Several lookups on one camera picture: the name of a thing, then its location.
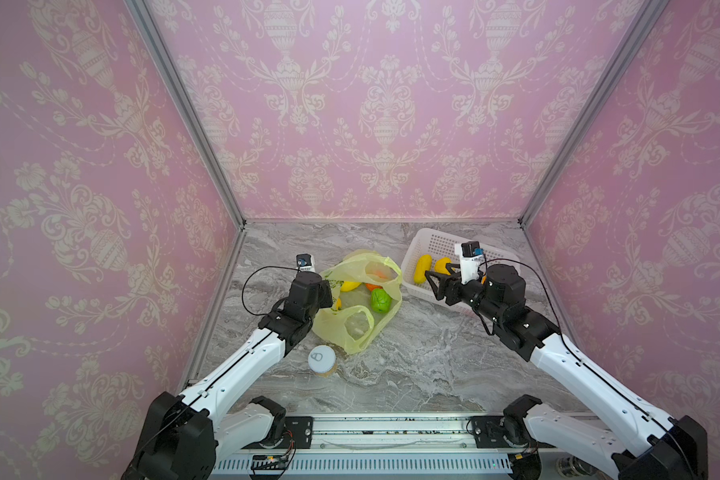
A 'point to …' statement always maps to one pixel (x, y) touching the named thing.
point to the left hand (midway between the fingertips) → (324, 282)
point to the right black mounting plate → (492, 432)
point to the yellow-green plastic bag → (365, 287)
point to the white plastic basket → (425, 247)
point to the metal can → (573, 467)
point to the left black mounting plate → (298, 434)
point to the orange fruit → (371, 286)
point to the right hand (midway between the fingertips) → (436, 270)
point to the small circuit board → (268, 462)
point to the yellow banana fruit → (424, 264)
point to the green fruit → (380, 301)
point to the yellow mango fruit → (348, 286)
